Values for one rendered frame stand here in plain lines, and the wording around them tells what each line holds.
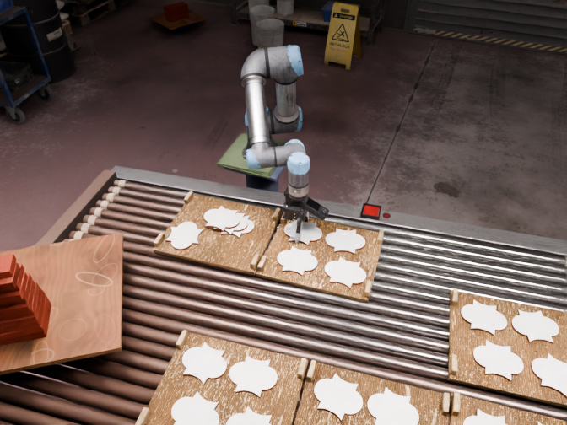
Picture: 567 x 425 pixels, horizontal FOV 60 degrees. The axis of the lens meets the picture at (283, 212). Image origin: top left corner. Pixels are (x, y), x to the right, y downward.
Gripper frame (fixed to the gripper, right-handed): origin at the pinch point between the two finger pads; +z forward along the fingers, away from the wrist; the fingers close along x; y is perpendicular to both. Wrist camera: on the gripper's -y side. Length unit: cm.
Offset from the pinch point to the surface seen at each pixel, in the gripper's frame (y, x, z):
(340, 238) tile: -14.9, -0.6, -0.6
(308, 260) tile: -6.2, 14.3, -0.6
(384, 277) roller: -34.2, 11.5, 2.8
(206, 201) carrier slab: 44.5, -5.9, 0.0
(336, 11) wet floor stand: 69, -360, 40
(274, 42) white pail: 129, -340, 71
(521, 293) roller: -82, 4, 3
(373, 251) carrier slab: -28.2, 1.7, 0.5
